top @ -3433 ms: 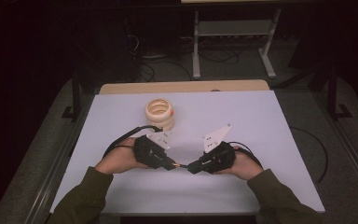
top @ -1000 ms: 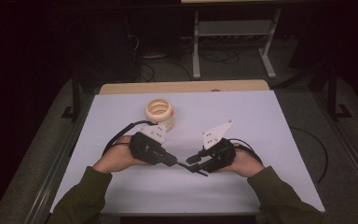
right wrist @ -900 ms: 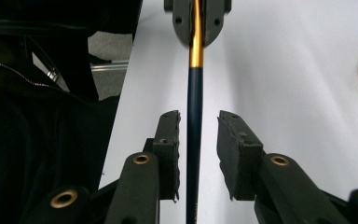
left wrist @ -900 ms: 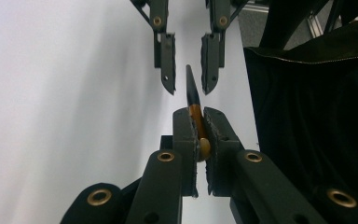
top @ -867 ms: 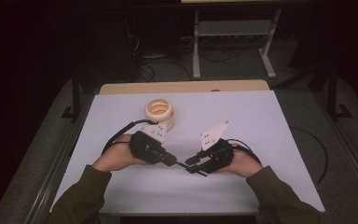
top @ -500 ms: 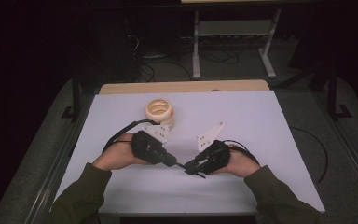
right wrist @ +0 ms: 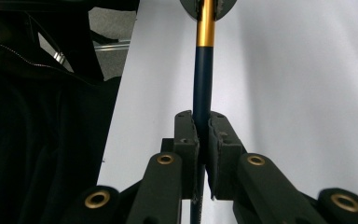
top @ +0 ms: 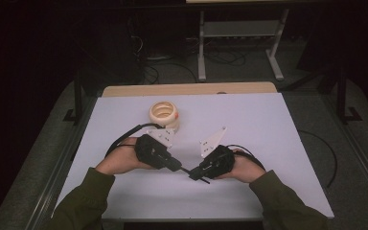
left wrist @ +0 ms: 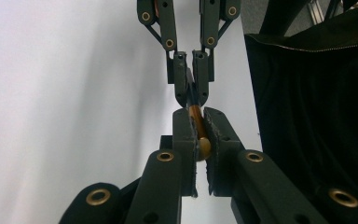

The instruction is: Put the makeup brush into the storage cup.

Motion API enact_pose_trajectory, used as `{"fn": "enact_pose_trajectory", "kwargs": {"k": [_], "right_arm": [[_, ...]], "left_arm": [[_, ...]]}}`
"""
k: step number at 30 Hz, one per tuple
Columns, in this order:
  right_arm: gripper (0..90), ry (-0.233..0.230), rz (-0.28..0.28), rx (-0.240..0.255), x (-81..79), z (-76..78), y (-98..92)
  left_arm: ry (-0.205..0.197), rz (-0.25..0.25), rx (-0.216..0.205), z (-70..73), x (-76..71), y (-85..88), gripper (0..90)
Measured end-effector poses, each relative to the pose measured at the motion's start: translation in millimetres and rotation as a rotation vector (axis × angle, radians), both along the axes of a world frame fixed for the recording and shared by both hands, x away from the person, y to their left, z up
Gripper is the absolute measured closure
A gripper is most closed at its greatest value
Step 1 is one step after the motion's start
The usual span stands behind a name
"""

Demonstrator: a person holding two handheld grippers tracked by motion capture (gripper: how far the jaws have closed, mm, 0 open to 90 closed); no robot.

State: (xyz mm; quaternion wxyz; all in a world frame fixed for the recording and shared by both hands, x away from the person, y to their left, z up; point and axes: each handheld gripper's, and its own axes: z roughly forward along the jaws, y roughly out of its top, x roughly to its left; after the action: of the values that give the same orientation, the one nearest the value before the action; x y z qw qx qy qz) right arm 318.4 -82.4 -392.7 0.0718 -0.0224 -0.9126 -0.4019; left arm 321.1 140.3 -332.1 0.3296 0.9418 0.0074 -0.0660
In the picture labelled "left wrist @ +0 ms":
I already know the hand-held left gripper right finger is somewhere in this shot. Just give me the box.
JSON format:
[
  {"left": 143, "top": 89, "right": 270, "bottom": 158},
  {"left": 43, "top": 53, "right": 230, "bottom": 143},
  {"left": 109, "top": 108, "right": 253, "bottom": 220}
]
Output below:
[{"left": 202, "top": 106, "right": 246, "bottom": 198}]

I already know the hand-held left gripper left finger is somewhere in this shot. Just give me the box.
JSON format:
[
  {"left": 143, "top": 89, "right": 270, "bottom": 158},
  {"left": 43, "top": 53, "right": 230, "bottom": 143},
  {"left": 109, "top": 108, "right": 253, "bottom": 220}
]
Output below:
[{"left": 172, "top": 107, "right": 199, "bottom": 198}]

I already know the black gold makeup brush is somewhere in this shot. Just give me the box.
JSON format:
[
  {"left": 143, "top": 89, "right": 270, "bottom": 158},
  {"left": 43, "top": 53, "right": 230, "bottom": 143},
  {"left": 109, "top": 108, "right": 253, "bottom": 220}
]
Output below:
[{"left": 186, "top": 69, "right": 213, "bottom": 162}]

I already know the dark cloth with zipper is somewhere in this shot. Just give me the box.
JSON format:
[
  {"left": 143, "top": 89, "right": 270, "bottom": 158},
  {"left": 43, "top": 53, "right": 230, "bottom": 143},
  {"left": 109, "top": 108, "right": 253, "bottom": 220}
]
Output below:
[{"left": 243, "top": 1, "right": 358, "bottom": 224}]

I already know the black metal stand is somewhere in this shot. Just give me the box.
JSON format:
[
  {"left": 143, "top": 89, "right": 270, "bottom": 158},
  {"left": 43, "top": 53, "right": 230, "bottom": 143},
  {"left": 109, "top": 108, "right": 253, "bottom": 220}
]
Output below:
[{"left": 258, "top": 0, "right": 312, "bottom": 35}]

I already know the aluminium profile bar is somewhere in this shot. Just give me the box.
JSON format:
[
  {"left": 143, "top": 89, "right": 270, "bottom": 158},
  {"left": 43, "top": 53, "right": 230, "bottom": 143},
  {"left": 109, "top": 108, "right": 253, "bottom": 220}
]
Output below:
[{"left": 306, "top": 0, "right": 326, "bottom": 26}]

